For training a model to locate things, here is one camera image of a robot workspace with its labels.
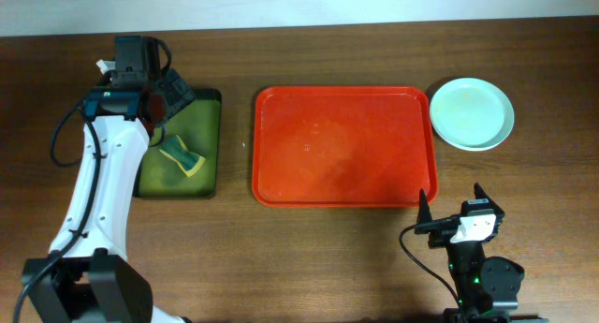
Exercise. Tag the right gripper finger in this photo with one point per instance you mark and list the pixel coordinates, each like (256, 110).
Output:
(424, 212)
(480, 193)

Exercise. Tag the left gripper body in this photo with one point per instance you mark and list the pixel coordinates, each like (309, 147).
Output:
(177, 95)

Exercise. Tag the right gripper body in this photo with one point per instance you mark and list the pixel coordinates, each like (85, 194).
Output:
(437, 234)

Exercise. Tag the green and yellow sponge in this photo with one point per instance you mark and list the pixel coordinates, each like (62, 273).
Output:
(175, 149)

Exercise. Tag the light green plate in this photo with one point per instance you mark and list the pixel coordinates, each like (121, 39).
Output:
(467, 101)

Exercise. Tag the white plate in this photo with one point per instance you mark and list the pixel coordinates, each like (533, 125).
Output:
(475, 137)

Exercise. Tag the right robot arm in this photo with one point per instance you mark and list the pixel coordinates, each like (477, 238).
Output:
(486, 288)

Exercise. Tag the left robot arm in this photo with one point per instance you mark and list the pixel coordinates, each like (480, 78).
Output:
(86, 277)

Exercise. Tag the black tray with green water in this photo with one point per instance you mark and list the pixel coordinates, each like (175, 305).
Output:
(198, 126)

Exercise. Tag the red plastic tray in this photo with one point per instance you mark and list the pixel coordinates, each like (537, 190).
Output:
(343, 146)

